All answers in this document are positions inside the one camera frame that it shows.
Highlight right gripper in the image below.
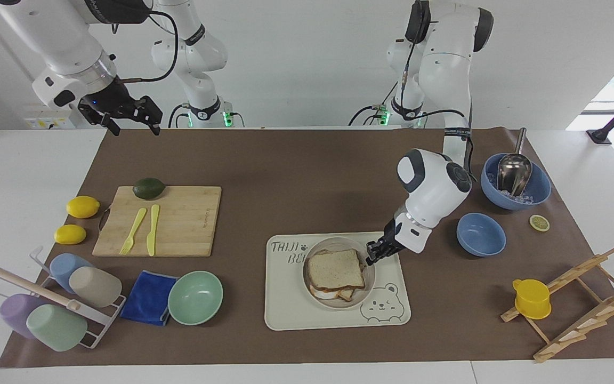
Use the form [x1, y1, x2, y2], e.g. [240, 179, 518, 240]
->
[78, 79, 163, 137]

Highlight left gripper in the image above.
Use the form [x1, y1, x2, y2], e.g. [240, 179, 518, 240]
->
[366, 218, 403, 266]

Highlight toasted bread slice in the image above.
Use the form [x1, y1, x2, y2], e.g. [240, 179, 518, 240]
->
[307, 249, 366, 292]
[310, 285, 359, 303]

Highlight grey round plate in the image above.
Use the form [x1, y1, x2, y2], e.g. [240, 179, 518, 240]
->
[302, 237, 376, 310]

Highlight green avocado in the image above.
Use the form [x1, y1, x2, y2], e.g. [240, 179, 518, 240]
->
[133, 178, 166, 201]

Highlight white power strip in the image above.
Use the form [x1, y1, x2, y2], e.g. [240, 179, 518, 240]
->
[23, 109, 76, 130]

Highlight small blue bowl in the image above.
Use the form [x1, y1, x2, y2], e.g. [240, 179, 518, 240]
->
[456, 213, 507, 257]

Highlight yellow lemon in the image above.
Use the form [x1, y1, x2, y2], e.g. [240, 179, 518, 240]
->
[66, 196, 101, 219]
[54, 224, 87, 245]

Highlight cream placemat with bear print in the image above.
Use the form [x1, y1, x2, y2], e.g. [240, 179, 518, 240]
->
[264, 231, 411, 331]

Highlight yellow plastic fork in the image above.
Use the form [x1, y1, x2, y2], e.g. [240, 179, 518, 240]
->
[119, 207, 148, 255]

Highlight yellow plastic knife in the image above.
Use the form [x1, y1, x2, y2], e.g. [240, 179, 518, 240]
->
[146, 204, 160, 257]

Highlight wooden cutting board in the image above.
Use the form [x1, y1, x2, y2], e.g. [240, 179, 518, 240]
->
[92, 186, 222, 258]

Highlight clear ice cubes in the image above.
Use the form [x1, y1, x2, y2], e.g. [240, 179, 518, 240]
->
[487, 172, 536, 205]

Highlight metal scoop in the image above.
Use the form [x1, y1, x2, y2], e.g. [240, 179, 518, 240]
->
[497, 127, 533, 197]

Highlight yellow plastic cup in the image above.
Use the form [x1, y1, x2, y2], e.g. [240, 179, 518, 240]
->
[512, 278, 552, 320]

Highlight light blue cup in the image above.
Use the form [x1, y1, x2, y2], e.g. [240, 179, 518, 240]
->
[50, 253, 94, 294]

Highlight large blue bowl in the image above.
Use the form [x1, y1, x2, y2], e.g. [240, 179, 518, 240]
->
[480, 153, 552, 211]

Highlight beige cup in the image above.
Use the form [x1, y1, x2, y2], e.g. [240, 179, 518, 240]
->
[69, 266, 123, 308]

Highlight blue cloth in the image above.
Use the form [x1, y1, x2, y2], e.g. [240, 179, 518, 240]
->
[120, 270, 180, 326]

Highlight mint green bowl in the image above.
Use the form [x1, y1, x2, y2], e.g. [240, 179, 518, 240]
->
[167, 270, 224, 326]

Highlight wooden folding rack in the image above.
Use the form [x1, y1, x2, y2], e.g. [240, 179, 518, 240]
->
[500, 244, 614, 364]

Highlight mint green cup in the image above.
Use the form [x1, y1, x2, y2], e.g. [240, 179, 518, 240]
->
[26, 304, 88, 352]

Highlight purple cup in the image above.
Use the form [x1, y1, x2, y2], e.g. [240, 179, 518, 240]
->
[0, 293, 47, 340]

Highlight black cable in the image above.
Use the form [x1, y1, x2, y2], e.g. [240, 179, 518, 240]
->
[348, 104, 390, 127]
[398, 40, 414, 107]
[117, 8, 180, 84]
[416, 108, 474, 163]
[167, 103, 190, 129]

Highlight white wire cup rack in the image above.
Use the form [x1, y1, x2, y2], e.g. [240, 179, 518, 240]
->
[0, 246, 127, 350]

